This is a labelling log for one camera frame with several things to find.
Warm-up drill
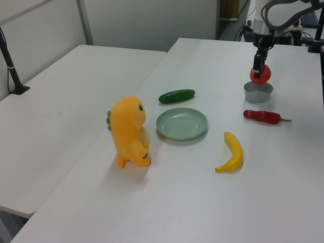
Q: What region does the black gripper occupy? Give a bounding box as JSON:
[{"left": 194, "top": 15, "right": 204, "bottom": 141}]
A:
[{"left": 253, "top": 32, "right": 275, "bottom": 78}]

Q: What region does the red apple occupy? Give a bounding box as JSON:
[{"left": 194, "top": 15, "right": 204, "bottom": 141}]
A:
[{"left": 250, "top": 64, "right": 272, "bottom": 85}]

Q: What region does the small grey bowl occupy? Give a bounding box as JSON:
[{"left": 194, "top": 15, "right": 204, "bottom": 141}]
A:
[{"left": 244, "top": 80, "right": 274, "bottom": 103}]

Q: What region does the black controller box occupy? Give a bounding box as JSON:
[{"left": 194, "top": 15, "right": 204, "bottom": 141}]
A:
[{"left": 274, "top": 35, "right": 292, "bottom": 44}]

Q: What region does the black pole with table clamp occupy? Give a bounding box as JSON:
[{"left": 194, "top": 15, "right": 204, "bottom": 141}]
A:
[{"left": 307, "top": 15, "right": 324, "bottom": 54}]

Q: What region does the red chili pepper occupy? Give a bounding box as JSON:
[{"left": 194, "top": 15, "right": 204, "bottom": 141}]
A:
[{"left": 243, "top": 109, "right": 292, "bottom": 126}]

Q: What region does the yellow wooden board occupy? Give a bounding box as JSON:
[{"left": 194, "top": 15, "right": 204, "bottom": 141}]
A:
[{"left": 219, "top": 0, "right": 240, "bottom": 19}]

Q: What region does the black keyboard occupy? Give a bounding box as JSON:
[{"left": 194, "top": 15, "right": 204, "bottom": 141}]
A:
[{"left": 301, "top": 12, "right": 318, "bottom": 26}]

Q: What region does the green cucumber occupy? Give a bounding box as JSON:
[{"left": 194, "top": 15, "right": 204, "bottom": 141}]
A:
[{"left": 158, "top": 89, "right": 196, "bottom": 105}]

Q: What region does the yellow banana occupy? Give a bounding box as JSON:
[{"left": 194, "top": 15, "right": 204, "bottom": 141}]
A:
[{"left": 215, "top": 131, "right": 244, "bottom": 173}]

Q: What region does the pale green round plate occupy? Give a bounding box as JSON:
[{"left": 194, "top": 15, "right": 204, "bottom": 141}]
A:
[{"left": 155, "top": 107, "right": 209, "bottom": 141}]

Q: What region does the yellow plush dinosaur toy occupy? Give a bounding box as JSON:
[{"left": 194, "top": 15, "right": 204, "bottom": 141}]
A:
[{"left": 105, "top": 95, "right": 152, "bottom": 170}]

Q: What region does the black pole with flat foot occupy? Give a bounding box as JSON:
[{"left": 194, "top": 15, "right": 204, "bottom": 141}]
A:
[{"left": 0, "top": 25, "right": 30, "bottom": 96}]

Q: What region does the grey partition post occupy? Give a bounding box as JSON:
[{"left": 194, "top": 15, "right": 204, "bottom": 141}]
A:
[{"left": 75, "top": 0, "right": 94, "bottom": 46}]

